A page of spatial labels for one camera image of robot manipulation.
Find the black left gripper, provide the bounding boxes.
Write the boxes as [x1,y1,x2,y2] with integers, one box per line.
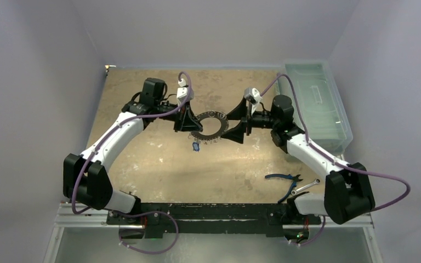
[154,100,203,132]

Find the small blue key tag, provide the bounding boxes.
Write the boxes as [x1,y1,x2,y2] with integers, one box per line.
[192,142,200,152]

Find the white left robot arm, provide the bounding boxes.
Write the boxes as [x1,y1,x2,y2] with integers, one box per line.
[62,72,203,224]

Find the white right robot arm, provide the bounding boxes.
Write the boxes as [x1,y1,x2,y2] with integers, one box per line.
[221,95,376,224]

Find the clear plastic storage bin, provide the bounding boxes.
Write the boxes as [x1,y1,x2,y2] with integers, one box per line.
[280,59,353,156]

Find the silver wrench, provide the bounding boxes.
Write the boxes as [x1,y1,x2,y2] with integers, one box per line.
[291,179,321,196]

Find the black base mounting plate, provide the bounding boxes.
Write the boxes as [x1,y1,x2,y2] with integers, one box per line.
[106,203,321,239]

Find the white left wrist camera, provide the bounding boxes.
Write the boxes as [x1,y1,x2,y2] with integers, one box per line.
[176,78,194,108]

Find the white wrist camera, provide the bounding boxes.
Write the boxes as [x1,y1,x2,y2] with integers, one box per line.
[243,87,262,116]
[176,78,194,108]

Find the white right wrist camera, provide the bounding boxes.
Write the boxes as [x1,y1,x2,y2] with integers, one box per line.
[243,87,262,116]

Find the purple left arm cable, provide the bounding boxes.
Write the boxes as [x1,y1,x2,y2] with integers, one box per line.
[71,71,192,254]

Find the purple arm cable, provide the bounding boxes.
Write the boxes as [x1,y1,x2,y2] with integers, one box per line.
[71,71,192,254]
[259,73,412,248]

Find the blue handled pliers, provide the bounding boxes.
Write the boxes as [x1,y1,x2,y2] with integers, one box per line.
[264,173,303,204]

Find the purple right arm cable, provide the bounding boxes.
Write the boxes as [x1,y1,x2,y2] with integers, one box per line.
[259,73,412,248]

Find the aluminium frame rail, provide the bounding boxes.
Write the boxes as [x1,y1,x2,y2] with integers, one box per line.
[44,204,383,262]

